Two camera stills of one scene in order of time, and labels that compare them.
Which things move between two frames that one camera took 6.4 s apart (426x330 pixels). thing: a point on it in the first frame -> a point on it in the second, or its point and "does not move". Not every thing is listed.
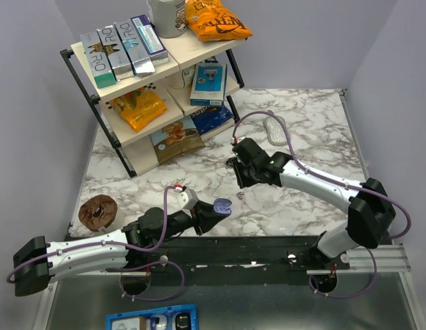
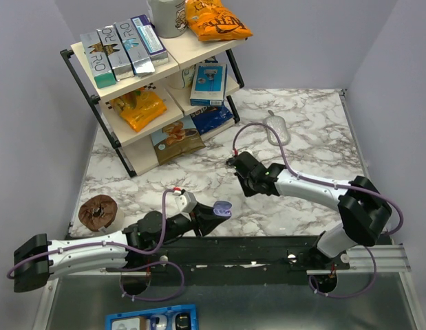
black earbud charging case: [232, 161] does not move
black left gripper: [204, 217] does not move
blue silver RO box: [140, 58] does not move
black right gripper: [243, 181] -> [248, 192]
